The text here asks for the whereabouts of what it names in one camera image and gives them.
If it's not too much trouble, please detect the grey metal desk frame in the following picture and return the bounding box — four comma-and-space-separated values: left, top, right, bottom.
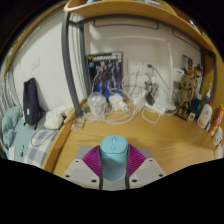
60, 11, 219, 118

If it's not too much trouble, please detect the blue plaid bedding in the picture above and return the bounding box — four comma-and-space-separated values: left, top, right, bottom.
24, 128, 59, 168

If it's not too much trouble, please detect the white power adapter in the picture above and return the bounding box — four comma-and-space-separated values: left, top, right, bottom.
109, 94, 126, 113
133, 94, 148, 111

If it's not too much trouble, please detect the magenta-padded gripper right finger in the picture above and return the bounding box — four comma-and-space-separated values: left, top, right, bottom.
125, 143, 167, 189

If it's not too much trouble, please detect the light blue computer mouse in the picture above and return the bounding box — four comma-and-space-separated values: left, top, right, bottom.
98, 134, 129, 182

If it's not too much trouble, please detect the white red-capped lotion bottle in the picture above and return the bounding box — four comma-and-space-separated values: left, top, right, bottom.
197, 96, 214, 129

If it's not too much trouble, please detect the blue robot model kit box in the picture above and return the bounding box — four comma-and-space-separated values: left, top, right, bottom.
85, 50, 124, 101

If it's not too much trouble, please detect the wooden shelf unit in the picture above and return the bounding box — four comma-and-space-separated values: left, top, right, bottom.
63, 0, 214, 51

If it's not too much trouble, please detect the white plastic bag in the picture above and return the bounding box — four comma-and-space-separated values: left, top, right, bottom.
43, 106, 68, 130

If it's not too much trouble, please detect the brown tree figure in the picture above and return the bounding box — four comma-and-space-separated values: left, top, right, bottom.
176, 66, 198, 121

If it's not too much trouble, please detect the white cable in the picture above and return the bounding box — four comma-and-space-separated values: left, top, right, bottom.
83, 106, 138, 125
141, 106, 178, 125

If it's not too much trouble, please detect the clear plastic cup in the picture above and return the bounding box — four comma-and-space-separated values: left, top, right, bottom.
214, 143, 224, 160

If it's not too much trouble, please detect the white wall socket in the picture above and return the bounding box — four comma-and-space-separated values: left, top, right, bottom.
128, 60, 144, 76
143, 61, 158, 76

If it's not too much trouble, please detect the black bag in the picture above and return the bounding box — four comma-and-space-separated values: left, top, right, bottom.
22, 77, 44, 128

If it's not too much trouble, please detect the white power strip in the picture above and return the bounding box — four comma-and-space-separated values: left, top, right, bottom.
151, 103, 168, 114

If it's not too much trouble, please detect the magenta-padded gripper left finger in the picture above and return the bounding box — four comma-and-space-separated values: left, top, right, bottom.
62, 143, 103, 190

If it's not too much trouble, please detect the clear plastic bag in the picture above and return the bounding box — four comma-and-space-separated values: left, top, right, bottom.
86, 92, 108, 116

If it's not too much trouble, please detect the metal cup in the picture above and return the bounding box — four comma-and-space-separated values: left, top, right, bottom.
144, 81, 160, 101

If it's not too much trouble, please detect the teal blanket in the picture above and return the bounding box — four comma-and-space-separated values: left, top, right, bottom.
1, 105, 23, 148

